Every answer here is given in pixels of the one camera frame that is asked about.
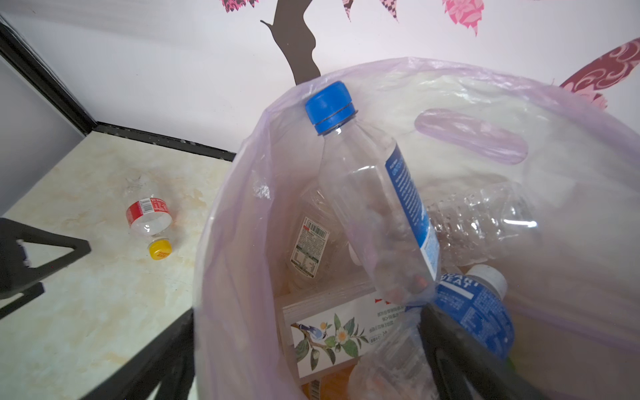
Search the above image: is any blue-cap clear bottle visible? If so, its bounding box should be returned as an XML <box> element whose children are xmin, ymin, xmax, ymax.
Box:
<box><xmin>305</xmin><ymin>81</ymin><xmax>440</xmax><ymax>306</ymax></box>

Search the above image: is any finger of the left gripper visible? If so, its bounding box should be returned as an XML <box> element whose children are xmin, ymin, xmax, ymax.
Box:
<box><xmin>0</xmin><ymin>283</ymin><xmax>45</xmax><ymax>319</ymax></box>
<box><xmin>1</xmin><ymin>218</ymin><xmax>91</xmax><ymax>299</ymax></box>

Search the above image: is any white bin with purple liner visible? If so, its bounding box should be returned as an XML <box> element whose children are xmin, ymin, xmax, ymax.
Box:
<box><xmin>194</xmin><ymin>58</ymin><xmax>639</xmax><ymax>399</ymax></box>

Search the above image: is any green-label clear white-cap bottle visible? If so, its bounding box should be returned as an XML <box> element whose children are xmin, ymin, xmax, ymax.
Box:
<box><xmin>348</xmin><ymin>308</ymin><xmax>439</xmax><ymax>399</ymax></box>

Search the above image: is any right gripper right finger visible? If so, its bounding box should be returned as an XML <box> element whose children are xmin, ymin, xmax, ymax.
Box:
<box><xmin>418</xmin><ymin>303</ymin><xmax>547</xmax><ymax>400</ymax></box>

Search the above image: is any blue-label clear water bottle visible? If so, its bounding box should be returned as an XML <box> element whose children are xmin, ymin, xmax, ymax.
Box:
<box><xmin>435</xmin><ymin>264</ymin><xmax>515</xmax><ymax>360</ymax></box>

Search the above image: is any square frosted white-label bottle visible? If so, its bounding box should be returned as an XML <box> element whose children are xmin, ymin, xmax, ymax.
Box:
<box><xmin>275</xmin><ymin>275</ymin><xmax>405</xmax><ymax>385</ymax></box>

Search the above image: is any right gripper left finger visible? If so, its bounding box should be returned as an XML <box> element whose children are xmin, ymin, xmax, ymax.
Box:
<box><xmin>83</xmin><ymin>309</ymin><xmax>195</xmax><ymax>399</ymax></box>

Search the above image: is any red-label yellow-cap bottle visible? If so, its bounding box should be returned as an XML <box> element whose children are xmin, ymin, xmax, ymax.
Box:
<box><xmin>123</xmin><ymin>175</ymin><xmax>173</xmax><ymax>261</ymax></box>

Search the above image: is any clear red-green-label bottle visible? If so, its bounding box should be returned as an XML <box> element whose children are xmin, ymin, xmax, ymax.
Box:
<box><xmin>284</xmin><ymin>181</ymin><xmax>362</xmax><ymax>293</ymax></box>

